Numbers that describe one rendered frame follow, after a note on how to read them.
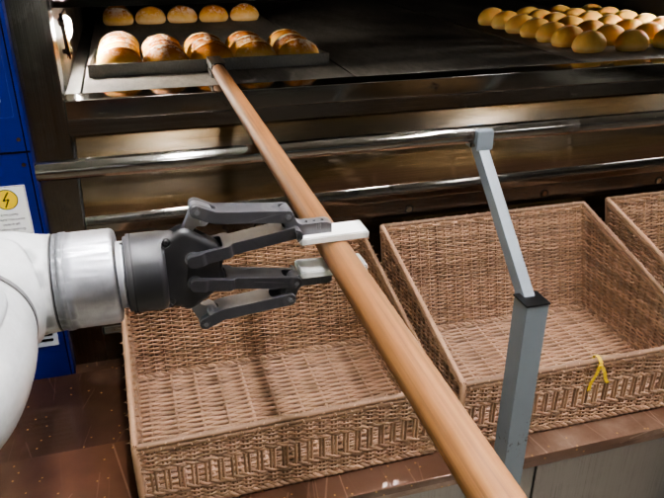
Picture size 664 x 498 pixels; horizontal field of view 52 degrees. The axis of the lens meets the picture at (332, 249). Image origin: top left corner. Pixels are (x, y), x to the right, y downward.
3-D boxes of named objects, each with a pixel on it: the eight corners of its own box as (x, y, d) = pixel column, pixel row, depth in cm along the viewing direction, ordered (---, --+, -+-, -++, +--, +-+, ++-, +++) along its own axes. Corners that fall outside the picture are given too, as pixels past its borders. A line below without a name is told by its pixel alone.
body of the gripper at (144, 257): (117, 217, 65) (214, 207, 68) (127, 294, 69) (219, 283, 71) (118, 250, 59) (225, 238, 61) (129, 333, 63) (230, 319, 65)
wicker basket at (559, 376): (372, 322, 172) (374, 221, 160) (568, 292, 186) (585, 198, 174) (454, 453, 130) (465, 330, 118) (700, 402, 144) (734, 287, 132)
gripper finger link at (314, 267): (301, 273, 68) (301, 279, 68) (368, 265, 69) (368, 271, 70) (293, 259, 70) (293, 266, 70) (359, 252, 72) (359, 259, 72)
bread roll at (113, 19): (102, 27, 221) (100, 9, 219) (104, 24, 227) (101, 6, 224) (133, 26, 223) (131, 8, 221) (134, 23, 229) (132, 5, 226)
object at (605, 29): (472, 24, 227) (473, 6, 225) (596, 18, 239) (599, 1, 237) (580, 55, 175) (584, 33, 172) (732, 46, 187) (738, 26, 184)
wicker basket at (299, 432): (128, 361, 157) (112, 253, 145) (361, 323, 172) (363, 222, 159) (137, 523, 115) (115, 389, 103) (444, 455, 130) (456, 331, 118)
